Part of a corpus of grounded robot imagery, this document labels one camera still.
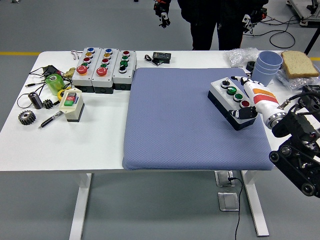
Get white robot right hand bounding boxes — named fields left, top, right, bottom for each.
left=229, top=75, right=281, bottom=121

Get person's left hand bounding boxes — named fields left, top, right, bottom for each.
left=241, top=7, right=268, bottom=35

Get person's right hand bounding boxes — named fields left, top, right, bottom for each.
left=153, top=3, right=172, bottom=28

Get grey four-button control box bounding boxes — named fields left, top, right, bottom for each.
left=207, top=77, right=258, bottom=131
left=112, top=49, right=138, bottom=91

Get grey five-button control box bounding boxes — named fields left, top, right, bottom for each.
left=91, top=47, right=120, bottom=95
left=71, top=47, right=102, bottom=93

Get clear plastic bag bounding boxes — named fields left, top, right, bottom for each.
left=276, top=67, right=320, bottom=91

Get small black display device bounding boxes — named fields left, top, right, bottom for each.
left=151, top=51, right=173, bottom=67

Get person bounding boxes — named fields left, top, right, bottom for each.
left=176, top=0, right=270, bottom=51

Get clear bubble wrap bag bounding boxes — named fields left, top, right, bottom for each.
left=224, top=47, right=260, bottom=68

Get black mechanical device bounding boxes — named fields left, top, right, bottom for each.
left=301, top=84, right=320, bottom=101

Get slice of bread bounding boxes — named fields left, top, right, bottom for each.
left=280, top=50, right=320, bottom=79

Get black slanted stand leg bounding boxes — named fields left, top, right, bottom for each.
left=303, top=24, right=320, bottom=55

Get blue-grey padded mat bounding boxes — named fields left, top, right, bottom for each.
left=121, top=67, right=274, bottom=172

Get metal floor outlet box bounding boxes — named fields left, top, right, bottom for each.
left=214, top=170, right=237, bottom=188

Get white table leg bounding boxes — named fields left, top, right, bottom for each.
left=241, top=169, right=270, bottom=237
left=68, top=172, right=93, bottom=240

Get metal floor cover plate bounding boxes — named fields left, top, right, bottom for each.
left=217, top=191, right=240, bottom=212

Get brass fitting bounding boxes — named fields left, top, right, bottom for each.
left=62, top=66, right=77, bottom=78

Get black pouch with red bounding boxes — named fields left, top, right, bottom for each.
left=41, top=64, right=63, bottom=77

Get green plastic cylinder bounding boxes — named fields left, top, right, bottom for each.
left=44, top=73, right=65, bottom=97

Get yellow tape roll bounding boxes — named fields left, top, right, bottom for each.
left=57, top=87, right=73, bottom=102

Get black cylindrical capacitor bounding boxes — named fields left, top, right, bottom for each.
left=28, top=91, right=44, bottom=110

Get black and silver pen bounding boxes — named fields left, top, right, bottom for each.
left=38, top=110, right=64, bottom=130

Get large dark steel gear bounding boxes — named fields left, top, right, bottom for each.
left=17, top=110, right=37, bottom=126

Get black cables on floor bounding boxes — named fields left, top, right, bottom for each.
left=243, top=14, right=305, bottom=49

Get grey background machine frame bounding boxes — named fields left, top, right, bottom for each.
left=284, top=0, right=320, bottom=27

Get black floor power cable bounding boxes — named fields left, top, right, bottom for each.
left=227, top=176, right=244, bottom=240

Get white red-green switch box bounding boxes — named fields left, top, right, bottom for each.
left=59, top=87, right=86, bottom=123

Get black cable with plug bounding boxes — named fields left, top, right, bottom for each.
left=25, top=74, right=51, bottom=88

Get thin black wire loop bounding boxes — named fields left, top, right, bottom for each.
left=16, top=83, right=48, bottom=109

